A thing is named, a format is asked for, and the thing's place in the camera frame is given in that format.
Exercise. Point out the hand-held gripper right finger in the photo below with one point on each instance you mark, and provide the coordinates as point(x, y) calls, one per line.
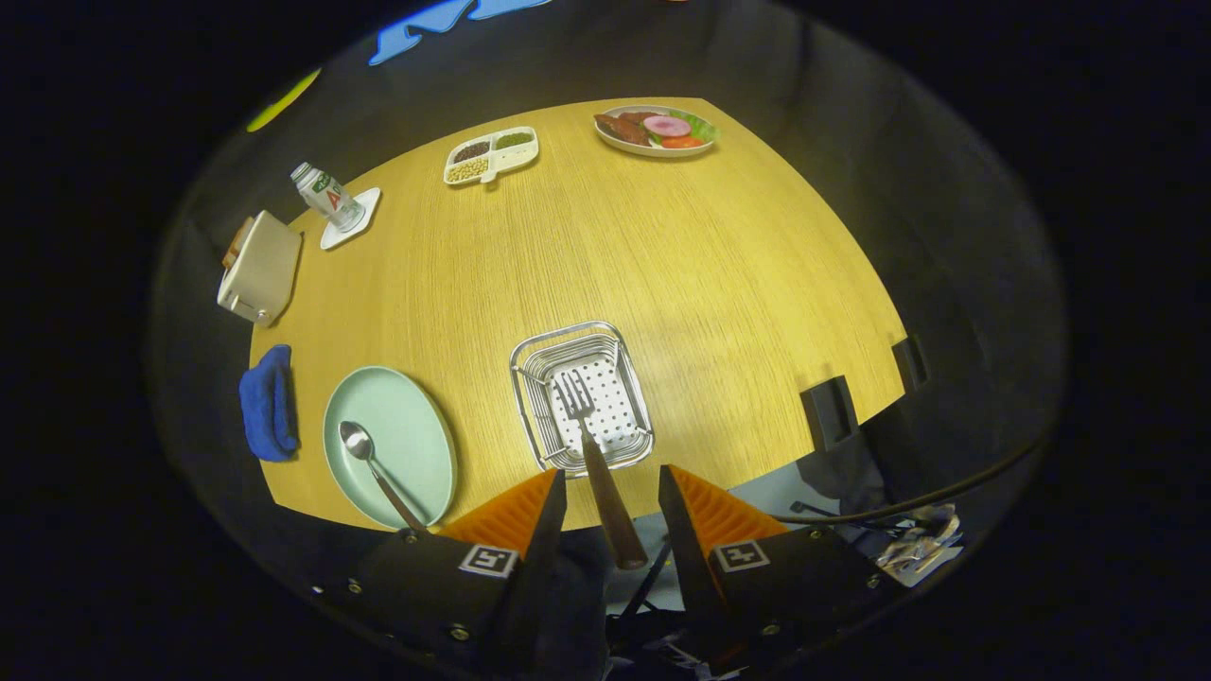
point(679, 530)

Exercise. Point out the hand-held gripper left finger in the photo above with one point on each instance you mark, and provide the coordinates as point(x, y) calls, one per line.
point(549, 530)

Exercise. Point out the pale green plate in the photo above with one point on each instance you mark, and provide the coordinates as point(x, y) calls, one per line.
point(407, 426)

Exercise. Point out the black table clamp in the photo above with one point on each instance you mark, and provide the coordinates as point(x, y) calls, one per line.
point(830, 413)
point(911, 362)

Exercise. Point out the crumpled clear plastic wrap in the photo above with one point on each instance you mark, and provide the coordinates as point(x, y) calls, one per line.
point(918, 553)

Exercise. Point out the blue cloth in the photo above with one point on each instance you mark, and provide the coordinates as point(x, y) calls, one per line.
point(267, 407)

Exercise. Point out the white square coaster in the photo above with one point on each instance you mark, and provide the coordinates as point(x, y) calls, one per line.
point(331, 238)

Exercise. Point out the yellow soybeans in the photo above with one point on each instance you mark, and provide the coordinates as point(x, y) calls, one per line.
point(467, 170)

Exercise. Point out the white divided dish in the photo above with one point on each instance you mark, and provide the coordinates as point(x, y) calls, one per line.
point(518, 159)

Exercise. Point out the white food plate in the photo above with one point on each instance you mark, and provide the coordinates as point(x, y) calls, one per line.
point(643, 150)

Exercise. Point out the white toaster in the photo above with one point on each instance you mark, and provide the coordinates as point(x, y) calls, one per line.
point(265, 270)

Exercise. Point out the dark red beans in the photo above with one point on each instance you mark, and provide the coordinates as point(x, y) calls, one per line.
point(471, 151)

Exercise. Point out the red tomato slice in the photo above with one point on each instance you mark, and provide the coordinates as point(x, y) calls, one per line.
point(683, 143)

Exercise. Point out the green mung beans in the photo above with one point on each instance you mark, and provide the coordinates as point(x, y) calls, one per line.
point(514, 140)

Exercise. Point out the white drink bottle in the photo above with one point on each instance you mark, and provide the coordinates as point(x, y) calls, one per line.
point(329, 199)

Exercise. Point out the green lettuce leaf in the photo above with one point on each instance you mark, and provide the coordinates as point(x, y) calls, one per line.
point(705, 125)

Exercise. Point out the brown meat slices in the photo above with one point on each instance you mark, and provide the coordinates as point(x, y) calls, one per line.
point(624, 128)

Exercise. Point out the brown toast slice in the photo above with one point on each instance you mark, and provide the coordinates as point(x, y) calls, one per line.
point(235, 248)

